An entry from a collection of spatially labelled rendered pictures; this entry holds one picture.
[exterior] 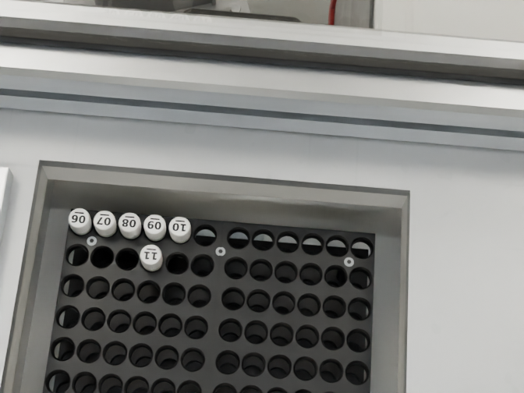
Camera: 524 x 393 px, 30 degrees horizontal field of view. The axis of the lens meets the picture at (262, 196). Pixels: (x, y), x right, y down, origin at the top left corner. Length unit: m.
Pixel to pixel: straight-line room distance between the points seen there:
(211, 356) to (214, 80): 0.15
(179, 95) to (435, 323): 0.18
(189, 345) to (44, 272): 0.13
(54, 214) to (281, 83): 0.21
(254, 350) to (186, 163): 0.11
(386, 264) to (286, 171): 0.13
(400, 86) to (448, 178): 0.06
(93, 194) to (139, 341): 0.13
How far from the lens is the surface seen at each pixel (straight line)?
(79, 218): 0.56
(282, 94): 0.50
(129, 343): 0.55
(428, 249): 0.52
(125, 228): 0.55
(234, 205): 0.64
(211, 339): 0.54
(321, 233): 0.56
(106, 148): 0.54
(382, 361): 0.62
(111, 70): 0.51
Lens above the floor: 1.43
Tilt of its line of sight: 68 degrees down
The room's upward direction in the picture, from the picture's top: 6 degrees clockwise
